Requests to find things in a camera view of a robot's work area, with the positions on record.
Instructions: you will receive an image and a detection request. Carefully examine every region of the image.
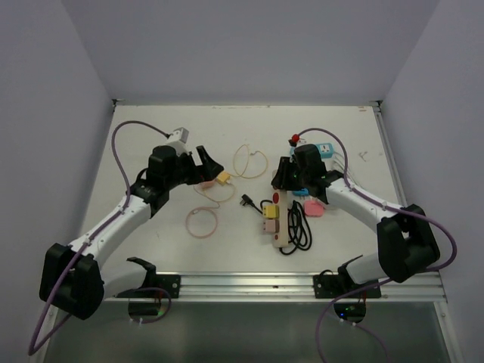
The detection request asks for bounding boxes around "thin pink cable loop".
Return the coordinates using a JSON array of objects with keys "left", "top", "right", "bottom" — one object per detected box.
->
[{"left": 185, "top": 202, "right": 221, "bottom": 240}]

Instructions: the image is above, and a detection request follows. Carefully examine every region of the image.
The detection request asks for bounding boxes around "blue plug adapter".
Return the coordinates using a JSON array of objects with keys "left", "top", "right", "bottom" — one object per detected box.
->
[{"left": 293, "top": 188, "right": 310, "bottom": 197}]

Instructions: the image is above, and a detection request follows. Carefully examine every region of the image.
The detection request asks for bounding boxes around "pink charger plug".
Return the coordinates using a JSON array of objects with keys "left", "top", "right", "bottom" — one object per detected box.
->
[{"left": 197, "top": 181, "right": 216, "bottom": 190}]

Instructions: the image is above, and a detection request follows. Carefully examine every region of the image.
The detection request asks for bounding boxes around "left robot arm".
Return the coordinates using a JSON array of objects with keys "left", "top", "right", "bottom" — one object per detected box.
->
[{"left": 39, "top": 145, "right": 224, "bottom": 320}]

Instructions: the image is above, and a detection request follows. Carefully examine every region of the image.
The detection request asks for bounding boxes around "beige multicolour power strip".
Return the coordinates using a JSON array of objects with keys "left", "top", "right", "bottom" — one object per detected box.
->
[{"left": 272, "top": 190, "right": 290, "bottom": 248}]

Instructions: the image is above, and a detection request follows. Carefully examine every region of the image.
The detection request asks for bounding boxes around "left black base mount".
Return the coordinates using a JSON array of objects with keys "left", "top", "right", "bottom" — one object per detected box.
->
[{"left": 116, "top": 274, "right": 182, "bottom": 299}]

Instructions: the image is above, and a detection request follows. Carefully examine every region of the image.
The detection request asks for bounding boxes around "pale pink multi-port adapter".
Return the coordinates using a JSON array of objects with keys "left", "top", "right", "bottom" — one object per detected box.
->
[{"left": 262, "top": 219, "right": 280, "bottom": 234}]

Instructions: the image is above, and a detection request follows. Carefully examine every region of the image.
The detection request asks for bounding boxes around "pink plug adapter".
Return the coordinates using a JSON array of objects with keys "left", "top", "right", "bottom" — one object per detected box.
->
[{"left": 303, "top": 200, "right": 324, "bottom": 218}]

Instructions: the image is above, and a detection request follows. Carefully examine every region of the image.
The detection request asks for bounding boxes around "black power cable with plug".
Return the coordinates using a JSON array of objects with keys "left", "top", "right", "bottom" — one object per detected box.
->
[{"left": 238, "top": 193, "right": 314, "bottom": 256}]

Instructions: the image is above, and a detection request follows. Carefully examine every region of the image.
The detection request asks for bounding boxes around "white power cord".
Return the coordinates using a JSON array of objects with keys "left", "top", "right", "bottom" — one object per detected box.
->
[{"left": 324, "top": 150, "right": 358, "bottom": 188}]

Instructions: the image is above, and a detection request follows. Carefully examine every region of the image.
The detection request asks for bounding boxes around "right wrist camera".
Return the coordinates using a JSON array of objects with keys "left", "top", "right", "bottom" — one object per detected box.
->
[{"left": 288, "top": 134, "right": 307, "bottom": 148}]

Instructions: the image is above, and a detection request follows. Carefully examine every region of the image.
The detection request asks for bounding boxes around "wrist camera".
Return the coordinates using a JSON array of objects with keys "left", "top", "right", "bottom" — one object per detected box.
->
[
  {"left": 166, "top": 127, "right": 189, "bottom": 154},
  {"left": 288, "top": 134, "right": 307, "bottom": 148}
]

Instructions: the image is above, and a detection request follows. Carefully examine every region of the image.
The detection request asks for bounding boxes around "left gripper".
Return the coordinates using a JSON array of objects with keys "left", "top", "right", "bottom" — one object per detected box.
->
[{"left": 165, "top": 146, "right": 222, "bottom": 190}]

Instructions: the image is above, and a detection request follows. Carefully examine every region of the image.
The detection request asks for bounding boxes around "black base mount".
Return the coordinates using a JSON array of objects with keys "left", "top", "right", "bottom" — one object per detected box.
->
[
  {"left": 312, "top": 270, "right": 382, "bottom": 299},
  {"left": 116, "top": 274, "right": 182, "bottom": 299}
]

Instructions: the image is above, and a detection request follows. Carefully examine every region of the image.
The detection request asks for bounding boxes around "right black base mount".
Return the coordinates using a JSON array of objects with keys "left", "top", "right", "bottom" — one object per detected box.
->
[{"left": 312, "top": 270, "right": 382, "bottom": 299}]

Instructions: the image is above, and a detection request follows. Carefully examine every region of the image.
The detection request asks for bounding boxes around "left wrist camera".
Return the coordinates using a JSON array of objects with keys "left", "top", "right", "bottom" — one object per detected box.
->
[{"left": 166, "top": 127, "right": 189, "bottom": 154}]

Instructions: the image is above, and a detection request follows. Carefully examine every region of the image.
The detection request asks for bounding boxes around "yellow charger plug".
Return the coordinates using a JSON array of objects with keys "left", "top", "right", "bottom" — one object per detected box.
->
[{"left": 216, "top": 172, "right": 232, "bottom": 186}]

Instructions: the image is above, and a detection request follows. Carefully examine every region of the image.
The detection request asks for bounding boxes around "yellow multi-port adapter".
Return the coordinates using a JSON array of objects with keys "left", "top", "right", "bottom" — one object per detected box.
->
[{"left": 262, "top": 204, "right": 280, "bottom": 219}]

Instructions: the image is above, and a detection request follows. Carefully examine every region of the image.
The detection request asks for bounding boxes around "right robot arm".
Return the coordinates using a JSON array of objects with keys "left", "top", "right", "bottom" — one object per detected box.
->
[{"left": 271, "top": 144, "right": 440, "bottom": 297}]

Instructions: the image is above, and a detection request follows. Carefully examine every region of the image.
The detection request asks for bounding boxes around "teal power strip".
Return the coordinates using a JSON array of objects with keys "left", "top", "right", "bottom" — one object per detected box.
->
[{"left": 289, "top": 143, "right": 334, "bottom": 160}]

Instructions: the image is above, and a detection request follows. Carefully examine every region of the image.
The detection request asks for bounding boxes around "aluminium front rail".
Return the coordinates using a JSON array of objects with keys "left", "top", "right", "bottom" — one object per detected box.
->
[{"left": 48, "top": 268, "right": 443, "bottom": 303}]

